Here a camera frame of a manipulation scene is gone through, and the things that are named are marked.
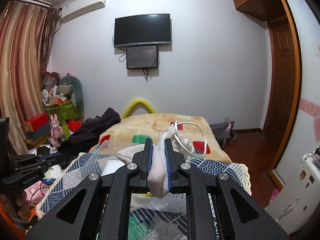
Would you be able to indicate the black wall television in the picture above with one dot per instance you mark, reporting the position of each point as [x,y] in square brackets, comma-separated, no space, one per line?
[142,30]

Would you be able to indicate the striped pink brown curtain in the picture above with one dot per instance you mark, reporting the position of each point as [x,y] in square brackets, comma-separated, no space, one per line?
[22,62]

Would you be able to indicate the person's left hand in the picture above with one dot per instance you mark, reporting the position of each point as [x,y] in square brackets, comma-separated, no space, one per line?
[23,206]

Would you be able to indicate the small black wall monitor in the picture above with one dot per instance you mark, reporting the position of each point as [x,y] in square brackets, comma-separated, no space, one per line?
[142,57]

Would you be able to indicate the grey backpack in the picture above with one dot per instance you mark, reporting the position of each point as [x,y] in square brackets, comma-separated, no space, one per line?
[223,132]

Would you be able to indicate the pink bunny toy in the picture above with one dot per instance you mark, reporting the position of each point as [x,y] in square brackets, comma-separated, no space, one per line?
[55,130]

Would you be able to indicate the yellow foam tube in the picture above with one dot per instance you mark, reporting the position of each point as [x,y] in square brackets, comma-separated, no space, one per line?
[140,105]

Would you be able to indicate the pink wall sticker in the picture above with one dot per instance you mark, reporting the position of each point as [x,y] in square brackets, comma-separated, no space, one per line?
[312,120]

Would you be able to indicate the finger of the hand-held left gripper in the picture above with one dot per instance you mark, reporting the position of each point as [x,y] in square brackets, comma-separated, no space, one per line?
[27,176]
[47,157]

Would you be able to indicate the red box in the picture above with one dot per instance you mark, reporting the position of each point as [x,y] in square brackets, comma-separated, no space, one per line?
[36,122]

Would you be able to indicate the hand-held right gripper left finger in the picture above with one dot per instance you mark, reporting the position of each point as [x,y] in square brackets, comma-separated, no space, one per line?
[150,158]

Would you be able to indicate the blue patterned quilt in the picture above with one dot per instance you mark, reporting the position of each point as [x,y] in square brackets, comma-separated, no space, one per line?
[82,165]

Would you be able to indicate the green bottle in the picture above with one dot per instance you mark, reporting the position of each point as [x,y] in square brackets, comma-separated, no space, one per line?
[65,131]

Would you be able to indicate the white air conditioner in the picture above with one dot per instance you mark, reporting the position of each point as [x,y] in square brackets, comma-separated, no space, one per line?
[82,5]

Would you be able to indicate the sliding wardrobe door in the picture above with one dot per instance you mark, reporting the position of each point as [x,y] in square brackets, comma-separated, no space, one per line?
[300,80]

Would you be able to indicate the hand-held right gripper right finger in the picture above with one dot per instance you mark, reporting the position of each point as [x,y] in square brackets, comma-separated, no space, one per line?
[167,158]

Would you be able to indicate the pink plush cloth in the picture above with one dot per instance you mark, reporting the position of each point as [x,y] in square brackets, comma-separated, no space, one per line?
[37,192]

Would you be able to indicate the grey box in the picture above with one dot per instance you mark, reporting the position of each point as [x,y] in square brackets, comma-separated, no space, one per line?
[40,131]

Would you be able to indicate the clear plastic bag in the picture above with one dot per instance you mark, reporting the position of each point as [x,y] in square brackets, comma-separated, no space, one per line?
[157,217]

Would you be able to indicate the white appliance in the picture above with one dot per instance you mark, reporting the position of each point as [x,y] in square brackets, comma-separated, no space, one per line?
[297,187]

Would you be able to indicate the pink slipper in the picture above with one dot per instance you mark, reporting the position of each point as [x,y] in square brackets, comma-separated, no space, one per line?
[273,197]

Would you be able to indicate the beige patterned blanket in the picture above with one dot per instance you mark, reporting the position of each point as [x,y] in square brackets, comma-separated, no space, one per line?
[150,127]

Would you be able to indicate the dark clothes pile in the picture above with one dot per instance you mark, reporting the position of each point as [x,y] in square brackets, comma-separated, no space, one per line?
[97,126]

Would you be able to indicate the brown wooden door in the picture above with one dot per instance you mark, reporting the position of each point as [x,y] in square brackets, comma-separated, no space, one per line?
[281,80]

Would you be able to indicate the green cardboard box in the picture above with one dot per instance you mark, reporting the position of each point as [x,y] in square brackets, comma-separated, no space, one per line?
[63,111]

